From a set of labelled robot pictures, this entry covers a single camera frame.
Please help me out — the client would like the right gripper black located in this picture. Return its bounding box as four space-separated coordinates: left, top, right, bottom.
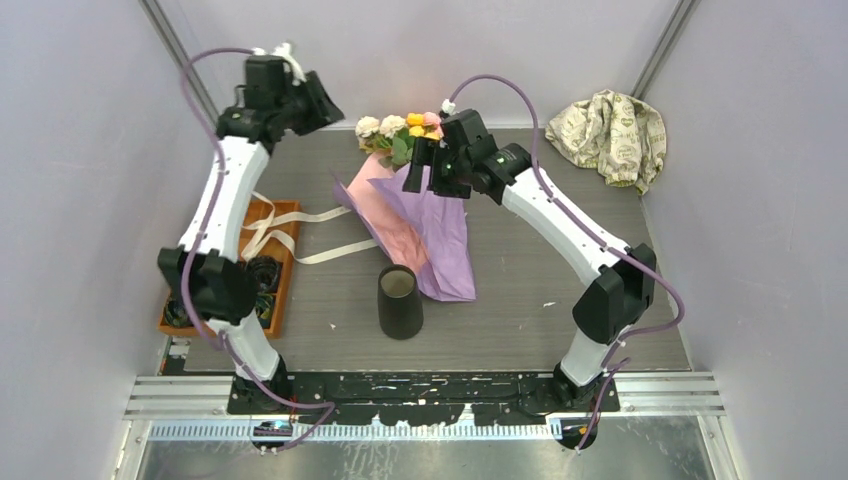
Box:
404 137 472 200

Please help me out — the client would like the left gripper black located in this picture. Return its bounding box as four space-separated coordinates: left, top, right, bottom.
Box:
277 72 346 137

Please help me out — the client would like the purple flower bouquet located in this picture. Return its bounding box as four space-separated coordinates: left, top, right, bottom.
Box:
354 112 443 171

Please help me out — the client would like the pink purple wrapping paper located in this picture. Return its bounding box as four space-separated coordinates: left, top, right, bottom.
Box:
332 154 477 302

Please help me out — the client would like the cream ribbon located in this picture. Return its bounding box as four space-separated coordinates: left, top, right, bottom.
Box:
240 191 378 265

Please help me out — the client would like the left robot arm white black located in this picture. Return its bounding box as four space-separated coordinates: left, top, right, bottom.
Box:
157 43 344 413

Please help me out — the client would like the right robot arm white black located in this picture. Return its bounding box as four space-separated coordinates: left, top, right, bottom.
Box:
403 109 656 411

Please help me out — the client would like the dark cylindrical vase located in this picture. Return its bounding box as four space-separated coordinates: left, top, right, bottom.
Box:
377 264 424 340

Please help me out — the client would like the orange compartment tray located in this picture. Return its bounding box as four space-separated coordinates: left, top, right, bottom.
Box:
156 200 301 339

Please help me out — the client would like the patterned cream cloth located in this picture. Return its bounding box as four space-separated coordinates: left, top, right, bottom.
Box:
544 90 667 196

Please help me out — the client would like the rolled dark fabric upper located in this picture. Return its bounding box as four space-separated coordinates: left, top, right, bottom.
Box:
245 255 283 294

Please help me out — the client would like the rolled dark fabric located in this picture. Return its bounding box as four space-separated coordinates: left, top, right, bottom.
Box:
164 298 192 329
254 293 276 330
245 255 283 294

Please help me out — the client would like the rolled dark fabric lower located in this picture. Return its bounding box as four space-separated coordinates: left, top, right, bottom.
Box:
254 293 276 330

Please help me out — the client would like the rolled dark fabric left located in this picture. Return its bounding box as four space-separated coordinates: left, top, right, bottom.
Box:
164 298 192 329

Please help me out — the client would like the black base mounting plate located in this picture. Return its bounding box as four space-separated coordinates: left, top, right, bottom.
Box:
227 370 621 429

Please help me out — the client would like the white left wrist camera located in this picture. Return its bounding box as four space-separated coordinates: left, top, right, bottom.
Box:
251 42 307 85

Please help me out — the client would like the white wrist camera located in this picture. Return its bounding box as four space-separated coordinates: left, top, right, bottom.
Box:
440 98 456 116
251 42 307 85

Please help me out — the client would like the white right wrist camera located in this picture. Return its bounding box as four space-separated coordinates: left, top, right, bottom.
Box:
440 98 456 116

